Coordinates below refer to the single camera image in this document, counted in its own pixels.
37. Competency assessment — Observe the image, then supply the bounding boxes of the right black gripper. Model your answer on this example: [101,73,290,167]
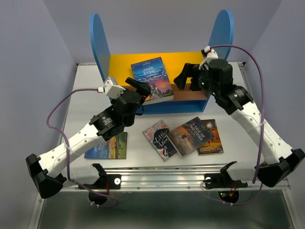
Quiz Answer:
[173,63,220,97]

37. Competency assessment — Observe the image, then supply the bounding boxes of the Jane Eyre blue book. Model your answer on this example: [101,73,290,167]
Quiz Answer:
[131,57,174,105]

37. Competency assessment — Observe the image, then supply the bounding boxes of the A Tale of Two Cities book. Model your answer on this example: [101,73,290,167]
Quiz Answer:
[167,117,214,157]

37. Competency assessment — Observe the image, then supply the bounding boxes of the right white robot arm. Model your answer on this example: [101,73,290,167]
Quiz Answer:
[174,59,305,188]

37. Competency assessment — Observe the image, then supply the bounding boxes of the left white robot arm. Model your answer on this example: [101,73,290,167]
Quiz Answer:
[26,77,151,198]

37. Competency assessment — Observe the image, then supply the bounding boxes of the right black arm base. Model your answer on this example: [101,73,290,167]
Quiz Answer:
[201,173,248,206]

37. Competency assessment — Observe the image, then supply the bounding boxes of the blue and yellow wooden bookshelf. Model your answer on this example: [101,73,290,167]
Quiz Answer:
[90,10,234,115]

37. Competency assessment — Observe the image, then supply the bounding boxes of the Little Women book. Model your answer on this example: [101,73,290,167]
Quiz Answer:
[143,120,177,162]

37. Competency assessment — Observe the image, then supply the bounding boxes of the Animal Farm book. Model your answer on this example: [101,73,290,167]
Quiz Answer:
[84,132,128,159]

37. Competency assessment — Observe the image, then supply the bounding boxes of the Edward Rulane brown book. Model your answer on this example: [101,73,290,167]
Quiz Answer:
[197,119,224,156]

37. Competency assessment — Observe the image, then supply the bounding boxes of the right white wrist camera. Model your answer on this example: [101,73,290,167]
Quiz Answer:
[199,46,218,70]

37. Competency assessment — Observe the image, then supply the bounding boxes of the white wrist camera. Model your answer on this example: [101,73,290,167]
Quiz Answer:
[97,76,126,99]
[199,46,218,70]

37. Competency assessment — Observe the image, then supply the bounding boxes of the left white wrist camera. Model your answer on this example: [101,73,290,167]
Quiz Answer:
[97,76,126,99]

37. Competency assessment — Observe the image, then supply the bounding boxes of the aluminium rail frame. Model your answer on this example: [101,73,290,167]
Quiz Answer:
[39,62,292,191]

